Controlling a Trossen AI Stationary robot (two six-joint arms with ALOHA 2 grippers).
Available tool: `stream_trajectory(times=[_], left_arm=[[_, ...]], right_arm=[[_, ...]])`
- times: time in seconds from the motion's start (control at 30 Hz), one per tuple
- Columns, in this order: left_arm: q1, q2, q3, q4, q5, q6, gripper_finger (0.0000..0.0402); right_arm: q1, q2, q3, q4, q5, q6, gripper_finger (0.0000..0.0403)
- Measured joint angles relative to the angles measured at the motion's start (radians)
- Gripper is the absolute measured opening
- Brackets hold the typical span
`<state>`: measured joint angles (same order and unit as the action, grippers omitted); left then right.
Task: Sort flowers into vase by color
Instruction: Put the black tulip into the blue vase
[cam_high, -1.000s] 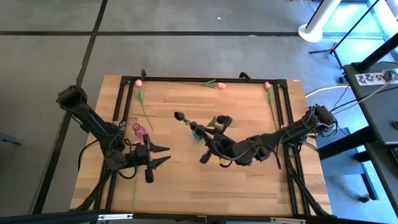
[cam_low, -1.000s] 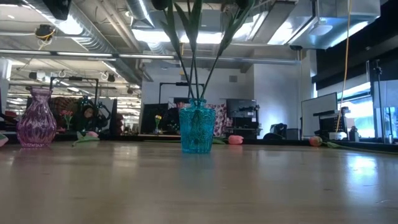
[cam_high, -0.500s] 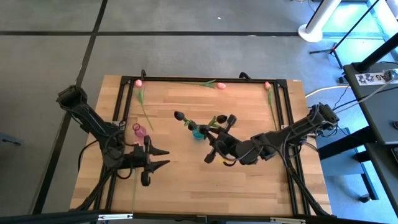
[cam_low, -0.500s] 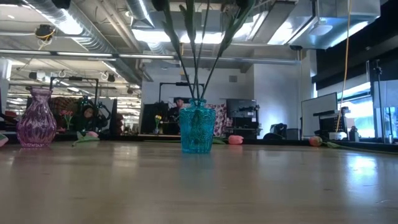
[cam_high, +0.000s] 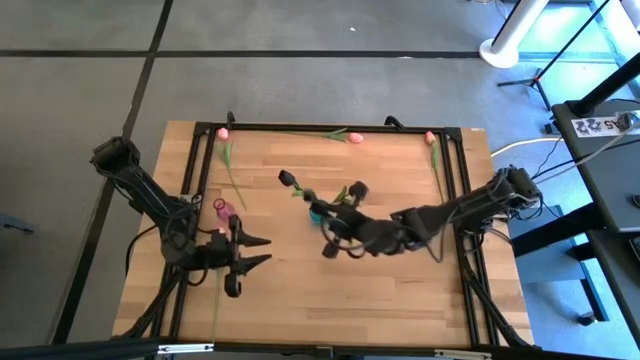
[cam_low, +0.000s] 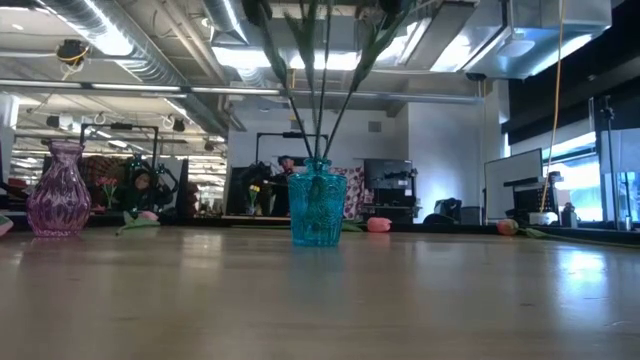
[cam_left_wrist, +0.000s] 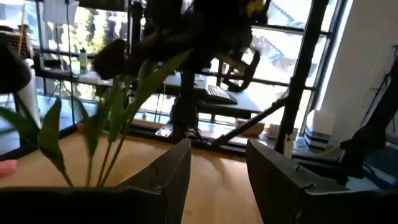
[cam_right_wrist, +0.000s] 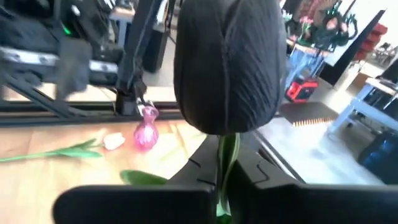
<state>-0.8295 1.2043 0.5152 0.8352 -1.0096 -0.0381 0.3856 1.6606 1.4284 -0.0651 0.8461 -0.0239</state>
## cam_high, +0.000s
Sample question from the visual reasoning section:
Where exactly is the white floor cable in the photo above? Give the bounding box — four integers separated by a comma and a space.
490, 137, 564, 157

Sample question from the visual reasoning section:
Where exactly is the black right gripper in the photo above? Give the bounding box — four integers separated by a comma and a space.
305, 191, 416, 260

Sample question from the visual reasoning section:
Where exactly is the white printed label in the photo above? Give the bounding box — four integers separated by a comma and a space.
571, 115, 627, 139

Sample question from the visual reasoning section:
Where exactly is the black pole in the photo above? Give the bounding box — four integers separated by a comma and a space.
569, 52, 640, 119

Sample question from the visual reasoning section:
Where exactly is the silver metal bracket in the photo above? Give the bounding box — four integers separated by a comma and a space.
433, 348, 494, 360
157, 342, 215, 355

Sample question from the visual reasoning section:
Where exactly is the black aluminium table frame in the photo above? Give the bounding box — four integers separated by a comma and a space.
112, 119, 534, 351

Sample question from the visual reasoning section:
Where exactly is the black desk foot beam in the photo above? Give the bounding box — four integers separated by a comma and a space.
509, 202, 611, 326

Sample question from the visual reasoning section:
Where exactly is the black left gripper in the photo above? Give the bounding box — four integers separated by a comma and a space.
194, 214, 273, 299

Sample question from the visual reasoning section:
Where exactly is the purple glass vase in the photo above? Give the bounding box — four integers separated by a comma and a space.
212, 197, 239, 224

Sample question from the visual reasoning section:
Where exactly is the white column stand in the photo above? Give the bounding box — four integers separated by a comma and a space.
478, 0, 550, 70

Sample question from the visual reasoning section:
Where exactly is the grey floor object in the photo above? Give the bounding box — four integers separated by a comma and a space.
0, 213, 37, 236

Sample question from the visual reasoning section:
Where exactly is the black tripod stand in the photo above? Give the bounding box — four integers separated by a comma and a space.
497, 0, 617, 112

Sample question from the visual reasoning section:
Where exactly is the black rig beam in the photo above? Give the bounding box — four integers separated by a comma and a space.
0, 337, 640, 360

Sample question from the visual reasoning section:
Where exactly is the dark grey desk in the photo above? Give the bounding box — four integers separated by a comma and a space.
552, 98, 640, 346

